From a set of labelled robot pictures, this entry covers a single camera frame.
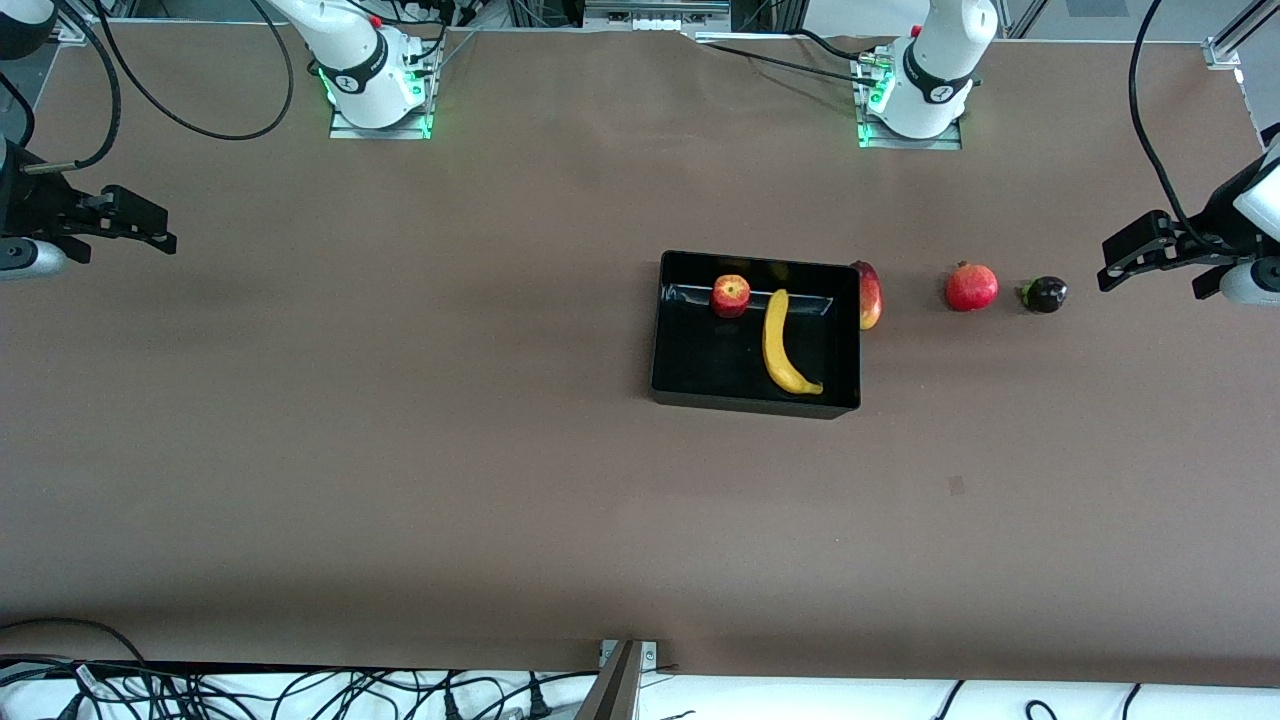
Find black cable on table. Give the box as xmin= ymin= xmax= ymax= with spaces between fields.
xmin=700 ymin=28 xmax=881 ymax=86

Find black plastic tray box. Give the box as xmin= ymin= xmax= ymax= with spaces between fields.
xmin=650 ymin=250 xmax=863 ymax=420

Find red yellow mango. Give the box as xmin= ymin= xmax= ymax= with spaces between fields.
xmin=849 ymin=260 xmax=884 ymax=331

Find metal frame bracket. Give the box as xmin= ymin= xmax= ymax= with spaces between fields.
xmin=575 ymin=638 xmax=661 ymax=720

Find aluminium corner profile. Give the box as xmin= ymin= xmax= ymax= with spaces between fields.
xmin=1205 ymin=0 xmax=1280 ymax=71
xmin=55 ymin=0 xmax=136 ymax=46

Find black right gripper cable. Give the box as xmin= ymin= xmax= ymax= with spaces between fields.
xmin=20 ymin=0 xmax=123 ymax=173

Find red apple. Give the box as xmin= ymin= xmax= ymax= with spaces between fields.
xmin=711 ymin=274 xmax=752 ymax=319

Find black floor cable tangle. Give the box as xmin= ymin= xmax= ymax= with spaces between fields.
xmin=0 ymin=655 xmax=601 ymax=720

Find brown table cover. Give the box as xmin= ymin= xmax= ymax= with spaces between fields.
xmin=0 ymin=20 xmax=1280 ymax=691

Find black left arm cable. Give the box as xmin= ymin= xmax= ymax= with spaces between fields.
xmin=1130 ymin=0 xmax=1216 ymax=246

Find black arched floor cable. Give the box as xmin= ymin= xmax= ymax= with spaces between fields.
xmin=0 ymin=618 xmax=151 ymax=669

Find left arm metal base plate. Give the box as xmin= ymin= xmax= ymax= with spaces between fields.
xmin=855 ymin=50 xmax=963 ymax=151

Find dark purple mangosteen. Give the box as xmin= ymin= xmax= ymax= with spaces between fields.
xmin=1017 ymin=276 xmax=1069 ymax=315

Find yellow banana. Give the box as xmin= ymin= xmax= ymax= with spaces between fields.
xmin=762 ymin=289 xmax=825 ymax=396

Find red pomegranate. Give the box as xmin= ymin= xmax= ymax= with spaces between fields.
xmin=945 ymin=261 xmax=1000 ymax=313

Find aluminium frame rail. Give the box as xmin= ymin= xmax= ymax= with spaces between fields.
xmin=580 ymin=0 xmax=733 ymax=33

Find black looping right arm cable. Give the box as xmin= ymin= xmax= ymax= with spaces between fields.
xmin=95 ymin=0 xmax=296 ymax=141

